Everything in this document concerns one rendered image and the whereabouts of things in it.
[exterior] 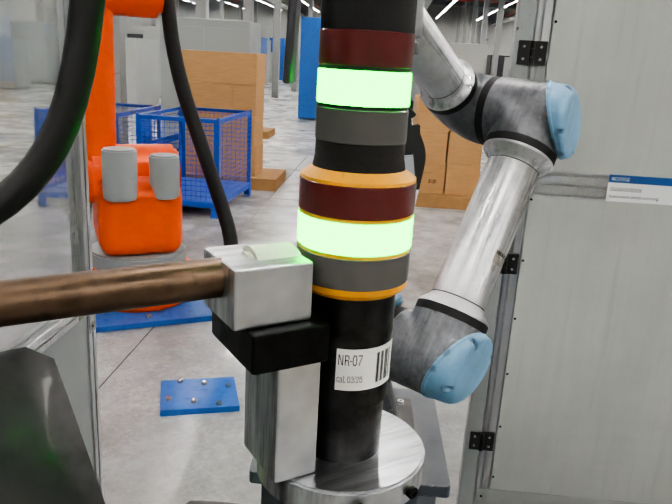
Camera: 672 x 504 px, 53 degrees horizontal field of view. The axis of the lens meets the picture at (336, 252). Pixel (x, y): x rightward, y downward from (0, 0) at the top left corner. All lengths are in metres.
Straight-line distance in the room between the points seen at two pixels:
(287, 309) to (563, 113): 0.90
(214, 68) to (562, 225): 6.61
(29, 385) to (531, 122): 0.89
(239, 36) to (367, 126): 10.63
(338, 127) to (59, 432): 0.20
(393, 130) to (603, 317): 2.07
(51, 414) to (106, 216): 3.85
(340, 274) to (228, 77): 8.07
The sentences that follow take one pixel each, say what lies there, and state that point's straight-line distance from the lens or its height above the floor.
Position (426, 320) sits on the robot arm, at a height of 1.24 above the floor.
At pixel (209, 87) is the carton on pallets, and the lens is 8.36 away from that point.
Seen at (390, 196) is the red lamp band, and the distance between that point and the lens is 0.24.
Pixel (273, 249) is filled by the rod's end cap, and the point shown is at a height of 1.54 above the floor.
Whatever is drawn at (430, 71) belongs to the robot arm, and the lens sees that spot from 1.07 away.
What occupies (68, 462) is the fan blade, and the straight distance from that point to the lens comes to 0.35.
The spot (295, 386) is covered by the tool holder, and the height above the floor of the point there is 1.50.
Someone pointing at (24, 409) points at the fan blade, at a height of 1.45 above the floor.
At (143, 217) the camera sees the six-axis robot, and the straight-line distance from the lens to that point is 4.20.
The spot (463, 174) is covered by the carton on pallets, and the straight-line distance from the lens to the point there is 7.92.
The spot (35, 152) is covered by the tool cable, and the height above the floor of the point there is 1.58.
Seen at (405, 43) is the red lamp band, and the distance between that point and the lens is 0.24.
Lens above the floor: 1.61
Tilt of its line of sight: 16 degrees down
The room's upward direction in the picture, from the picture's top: 3 degrees clockwise
